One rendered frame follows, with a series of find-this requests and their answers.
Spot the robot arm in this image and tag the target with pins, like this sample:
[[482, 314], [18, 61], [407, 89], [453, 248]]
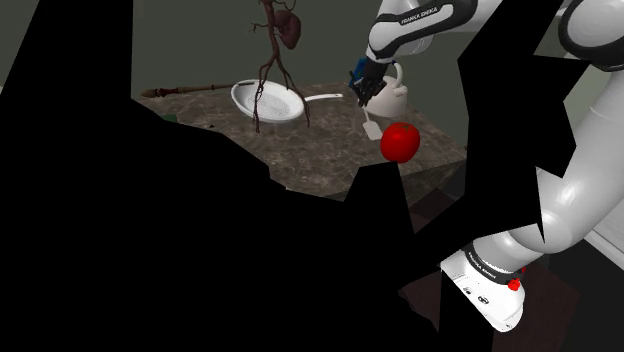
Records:
[[575, 195]]

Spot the brown wooden stick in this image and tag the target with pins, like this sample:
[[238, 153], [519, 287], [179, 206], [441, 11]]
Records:
[[185, 89]]

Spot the blue object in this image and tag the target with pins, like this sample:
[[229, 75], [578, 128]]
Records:
[[360, 69]]

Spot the white spatula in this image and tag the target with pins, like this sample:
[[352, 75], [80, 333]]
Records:
[[371, 128]]

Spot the white kettle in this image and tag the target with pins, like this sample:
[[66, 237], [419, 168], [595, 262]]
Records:
[[390, 102]]

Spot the dark red branching sculpture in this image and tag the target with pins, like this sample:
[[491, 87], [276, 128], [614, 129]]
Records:
[[280, 58]]

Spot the white frying pan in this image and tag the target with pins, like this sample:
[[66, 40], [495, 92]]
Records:
[[270, 101]]

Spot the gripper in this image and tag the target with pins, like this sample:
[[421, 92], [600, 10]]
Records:
[[372, 78]]

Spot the red tomato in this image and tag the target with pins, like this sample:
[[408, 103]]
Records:
[[400, 141]]

